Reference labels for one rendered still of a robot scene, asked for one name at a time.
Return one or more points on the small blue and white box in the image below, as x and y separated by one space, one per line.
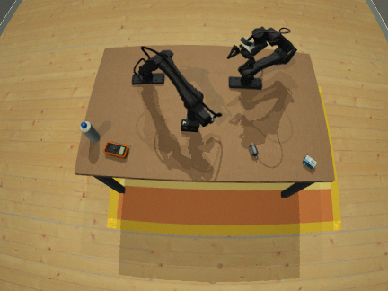
308 161

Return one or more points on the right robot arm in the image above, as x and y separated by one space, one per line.
169 68

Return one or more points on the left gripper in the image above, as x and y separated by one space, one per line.
246 52

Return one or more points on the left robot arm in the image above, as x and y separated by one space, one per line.
280 56

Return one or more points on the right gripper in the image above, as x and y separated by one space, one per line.
192 122

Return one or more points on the grey bottle with blue cap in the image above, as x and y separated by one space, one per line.
90 131

